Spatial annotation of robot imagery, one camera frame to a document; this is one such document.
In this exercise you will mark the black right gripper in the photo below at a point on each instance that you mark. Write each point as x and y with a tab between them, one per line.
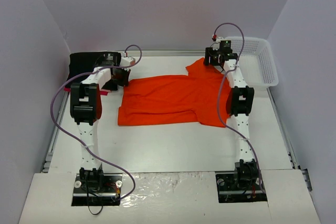
213	58

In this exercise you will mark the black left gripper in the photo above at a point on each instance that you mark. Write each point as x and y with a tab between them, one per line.
122	76

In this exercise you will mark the orange t shirt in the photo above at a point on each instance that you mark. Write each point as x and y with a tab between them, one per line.
200	96

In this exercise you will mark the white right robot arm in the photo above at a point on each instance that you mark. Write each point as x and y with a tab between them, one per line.
238	105

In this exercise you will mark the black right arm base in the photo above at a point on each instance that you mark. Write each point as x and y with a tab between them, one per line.
231	191

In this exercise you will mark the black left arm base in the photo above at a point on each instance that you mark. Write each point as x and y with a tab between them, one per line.
105	193

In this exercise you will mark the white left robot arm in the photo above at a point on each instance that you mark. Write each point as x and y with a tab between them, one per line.
90	73

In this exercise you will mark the magenta folded t shirt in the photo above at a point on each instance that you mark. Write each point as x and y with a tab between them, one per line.
102	92

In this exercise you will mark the black folded t shirt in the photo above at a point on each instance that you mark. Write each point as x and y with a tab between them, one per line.
81	62

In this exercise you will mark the white plastic basket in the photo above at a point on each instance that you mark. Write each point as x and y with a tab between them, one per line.
256	62

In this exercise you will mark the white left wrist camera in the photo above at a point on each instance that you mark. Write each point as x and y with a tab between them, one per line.
127	62

